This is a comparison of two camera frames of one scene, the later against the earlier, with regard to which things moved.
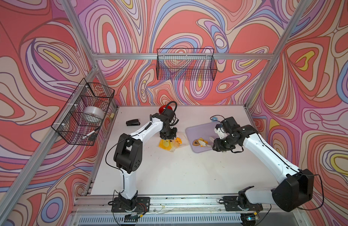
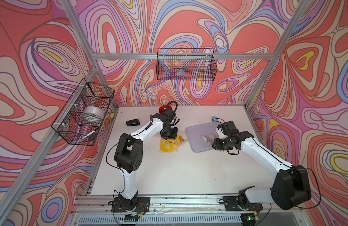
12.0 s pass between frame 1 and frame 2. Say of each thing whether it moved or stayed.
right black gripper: stayed
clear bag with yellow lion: stayed
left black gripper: stayed
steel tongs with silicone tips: moved
